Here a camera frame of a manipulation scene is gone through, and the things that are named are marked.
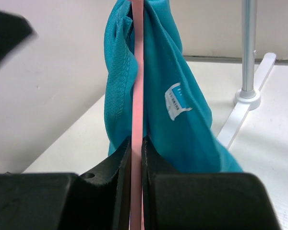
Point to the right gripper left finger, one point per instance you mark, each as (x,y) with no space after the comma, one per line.
(98,199)

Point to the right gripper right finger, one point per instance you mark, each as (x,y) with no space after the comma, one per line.
(203,201)

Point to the pink plastic hanger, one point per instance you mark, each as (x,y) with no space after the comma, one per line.
(137,117)

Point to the teal t shirt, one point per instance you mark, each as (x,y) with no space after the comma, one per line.
(177,117)

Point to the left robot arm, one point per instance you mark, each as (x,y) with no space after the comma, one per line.
(14,31)

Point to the white metal clothes rack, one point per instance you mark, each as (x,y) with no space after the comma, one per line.
(248,98)

